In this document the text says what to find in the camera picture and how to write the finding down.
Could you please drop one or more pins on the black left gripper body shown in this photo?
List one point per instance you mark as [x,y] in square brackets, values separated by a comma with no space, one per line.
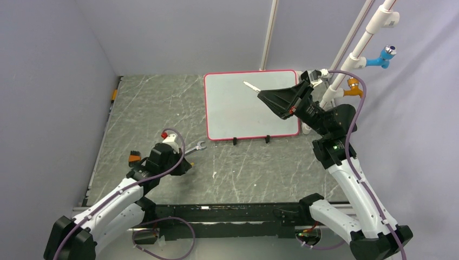
[174,159]

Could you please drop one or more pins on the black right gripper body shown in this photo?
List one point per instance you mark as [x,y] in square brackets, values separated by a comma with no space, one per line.
[309,111]

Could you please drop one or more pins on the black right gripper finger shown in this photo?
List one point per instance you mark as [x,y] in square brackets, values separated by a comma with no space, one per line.
[281,109]
[283,96]

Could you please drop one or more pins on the white whiteboard marker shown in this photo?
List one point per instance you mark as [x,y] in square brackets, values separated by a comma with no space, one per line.
[252,87]

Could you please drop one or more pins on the red-framed whiteboard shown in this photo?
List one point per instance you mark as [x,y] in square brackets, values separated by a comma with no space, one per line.
[233,109]

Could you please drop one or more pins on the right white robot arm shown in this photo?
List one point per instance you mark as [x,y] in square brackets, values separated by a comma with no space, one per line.
[374,233]

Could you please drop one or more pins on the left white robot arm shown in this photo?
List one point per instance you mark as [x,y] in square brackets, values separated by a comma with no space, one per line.
[88,233]

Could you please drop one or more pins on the silver combination wrench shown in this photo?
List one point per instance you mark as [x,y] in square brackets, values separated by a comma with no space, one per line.
[198,147]

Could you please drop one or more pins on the orange black brush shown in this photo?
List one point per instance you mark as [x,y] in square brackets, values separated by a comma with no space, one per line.
[134,158]

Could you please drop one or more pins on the orange tap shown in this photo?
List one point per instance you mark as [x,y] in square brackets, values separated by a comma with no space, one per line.
[354,88]

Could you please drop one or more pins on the white corner pipe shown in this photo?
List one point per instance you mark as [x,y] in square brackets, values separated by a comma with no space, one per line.
[269,33]

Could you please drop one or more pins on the blue tap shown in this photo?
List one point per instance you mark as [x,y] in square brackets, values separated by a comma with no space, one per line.
[383,61]

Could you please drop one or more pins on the white pipe with taps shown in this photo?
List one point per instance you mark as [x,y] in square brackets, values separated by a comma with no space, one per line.
[384,17]

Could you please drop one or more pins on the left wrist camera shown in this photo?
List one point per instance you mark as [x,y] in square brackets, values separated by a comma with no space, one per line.
[169,138]

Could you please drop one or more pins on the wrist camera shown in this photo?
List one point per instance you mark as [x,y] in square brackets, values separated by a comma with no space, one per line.
[169,138]
[315,77]

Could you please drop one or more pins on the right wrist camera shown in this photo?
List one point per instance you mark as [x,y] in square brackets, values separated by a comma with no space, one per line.
[315,77]

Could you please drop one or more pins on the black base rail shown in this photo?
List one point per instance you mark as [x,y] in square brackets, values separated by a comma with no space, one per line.
[281,220]

